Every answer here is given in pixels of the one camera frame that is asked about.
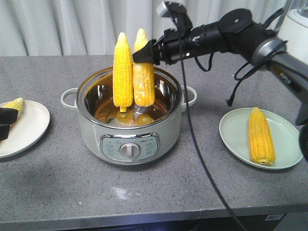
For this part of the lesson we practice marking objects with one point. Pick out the white round plate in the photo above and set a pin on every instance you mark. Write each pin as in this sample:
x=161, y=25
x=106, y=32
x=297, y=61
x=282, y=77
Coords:
x=27, y=130

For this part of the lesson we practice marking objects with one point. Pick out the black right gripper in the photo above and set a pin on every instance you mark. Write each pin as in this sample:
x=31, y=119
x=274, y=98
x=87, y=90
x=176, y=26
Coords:
x=170, y=48

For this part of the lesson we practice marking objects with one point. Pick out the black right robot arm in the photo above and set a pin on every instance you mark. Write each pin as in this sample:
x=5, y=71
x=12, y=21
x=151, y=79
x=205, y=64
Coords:
x=235, y=32

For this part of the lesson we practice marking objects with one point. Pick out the light green round plate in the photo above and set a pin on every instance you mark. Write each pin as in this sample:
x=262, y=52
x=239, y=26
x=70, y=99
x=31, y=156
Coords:
x=233, y=129

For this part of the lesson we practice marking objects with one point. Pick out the white pleated curtain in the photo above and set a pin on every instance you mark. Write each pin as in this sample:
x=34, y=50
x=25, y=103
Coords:
x=74, y=27

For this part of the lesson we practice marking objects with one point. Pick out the pale yellow corn cob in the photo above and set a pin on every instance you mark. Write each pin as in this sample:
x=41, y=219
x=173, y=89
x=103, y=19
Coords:
x=143, y=75

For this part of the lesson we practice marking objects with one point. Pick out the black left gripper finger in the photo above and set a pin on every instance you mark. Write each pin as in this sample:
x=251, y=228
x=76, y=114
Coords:
x=8, y=115
x=4, y=131

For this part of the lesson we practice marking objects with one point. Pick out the white kitchen appliance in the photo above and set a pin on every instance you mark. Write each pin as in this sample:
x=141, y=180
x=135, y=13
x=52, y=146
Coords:
x=293, y=27

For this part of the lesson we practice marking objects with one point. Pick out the green electric cooking pot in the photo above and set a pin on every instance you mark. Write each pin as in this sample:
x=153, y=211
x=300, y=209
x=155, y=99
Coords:
x=137, y=136

